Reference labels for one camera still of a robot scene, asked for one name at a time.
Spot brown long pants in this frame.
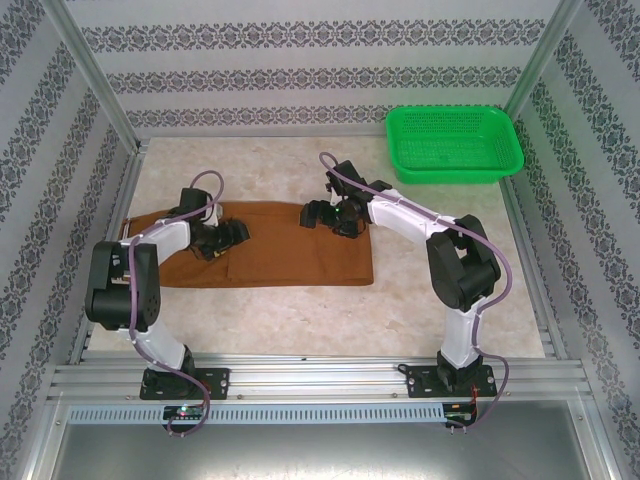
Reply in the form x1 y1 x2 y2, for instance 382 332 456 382
119 199 376 289

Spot green plastic perforated basket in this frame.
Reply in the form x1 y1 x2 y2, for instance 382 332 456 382
384 105 525 186

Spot grey sheet metal panel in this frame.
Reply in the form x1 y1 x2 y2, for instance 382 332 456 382
29 422 614 480

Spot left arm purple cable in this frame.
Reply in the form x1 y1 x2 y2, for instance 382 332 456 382
127 170 226 439

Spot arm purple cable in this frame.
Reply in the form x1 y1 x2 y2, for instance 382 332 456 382
127 170 226 439
317 151 515 429

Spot aluminium frame cross rail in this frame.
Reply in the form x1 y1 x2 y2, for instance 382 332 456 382
132 125 394 142

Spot aluminium frame side rail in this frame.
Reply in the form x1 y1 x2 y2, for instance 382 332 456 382
69 142 151 366

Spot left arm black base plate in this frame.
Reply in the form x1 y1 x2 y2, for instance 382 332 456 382
138 367 232 401

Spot long aluminium base rail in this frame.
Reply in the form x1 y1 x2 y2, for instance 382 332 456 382
47 352 594 401

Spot slotted grey cable duct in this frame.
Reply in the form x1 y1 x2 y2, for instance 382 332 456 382
67 401 447 425

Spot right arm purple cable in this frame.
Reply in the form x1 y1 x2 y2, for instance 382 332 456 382
317 151 515 429

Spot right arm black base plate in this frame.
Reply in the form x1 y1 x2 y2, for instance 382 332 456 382
405 363 500 400

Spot aluminium frame post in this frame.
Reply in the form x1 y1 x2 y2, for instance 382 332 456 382
502 0 586 119
47 0 140 149

